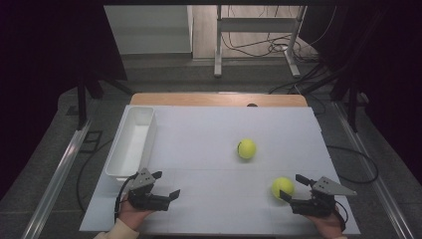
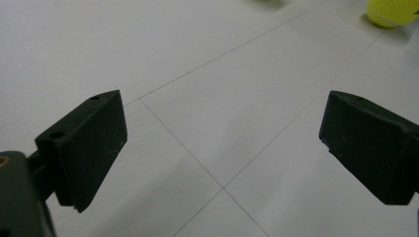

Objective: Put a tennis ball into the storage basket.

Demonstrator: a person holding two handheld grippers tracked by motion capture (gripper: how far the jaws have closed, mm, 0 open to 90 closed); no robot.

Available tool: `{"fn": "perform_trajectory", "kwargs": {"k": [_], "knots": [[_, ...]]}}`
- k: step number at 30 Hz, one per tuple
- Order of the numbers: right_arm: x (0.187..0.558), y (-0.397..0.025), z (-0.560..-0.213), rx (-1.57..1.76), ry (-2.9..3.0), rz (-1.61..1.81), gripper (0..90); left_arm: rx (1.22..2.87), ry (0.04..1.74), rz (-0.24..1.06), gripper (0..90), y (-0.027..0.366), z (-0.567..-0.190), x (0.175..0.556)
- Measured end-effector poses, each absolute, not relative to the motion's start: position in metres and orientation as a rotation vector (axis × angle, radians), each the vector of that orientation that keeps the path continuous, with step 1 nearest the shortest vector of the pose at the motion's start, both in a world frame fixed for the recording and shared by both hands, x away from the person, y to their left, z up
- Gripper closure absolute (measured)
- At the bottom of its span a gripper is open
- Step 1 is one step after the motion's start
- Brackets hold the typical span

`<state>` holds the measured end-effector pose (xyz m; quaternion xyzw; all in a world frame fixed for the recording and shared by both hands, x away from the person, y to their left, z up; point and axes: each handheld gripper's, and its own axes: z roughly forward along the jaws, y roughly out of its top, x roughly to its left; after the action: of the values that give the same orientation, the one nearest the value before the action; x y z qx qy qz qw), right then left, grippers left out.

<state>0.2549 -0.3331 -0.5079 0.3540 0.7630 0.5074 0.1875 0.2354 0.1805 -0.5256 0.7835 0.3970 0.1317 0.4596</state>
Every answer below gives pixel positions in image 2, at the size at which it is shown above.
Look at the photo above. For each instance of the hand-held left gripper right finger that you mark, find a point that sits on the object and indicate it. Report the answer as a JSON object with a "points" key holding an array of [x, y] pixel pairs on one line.
{"points": [[375, 148]]}

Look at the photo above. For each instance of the white table cover board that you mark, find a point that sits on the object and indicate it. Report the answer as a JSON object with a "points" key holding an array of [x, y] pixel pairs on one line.
{"points": [[210, 98]]}

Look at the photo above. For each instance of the yellow tennis ball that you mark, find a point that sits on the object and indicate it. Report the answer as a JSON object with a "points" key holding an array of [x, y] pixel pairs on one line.
{"points": [[392, 11]]}

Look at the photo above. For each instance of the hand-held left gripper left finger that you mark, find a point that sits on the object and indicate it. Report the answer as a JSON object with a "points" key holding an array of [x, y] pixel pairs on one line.
{"points": [[89, 148]]}

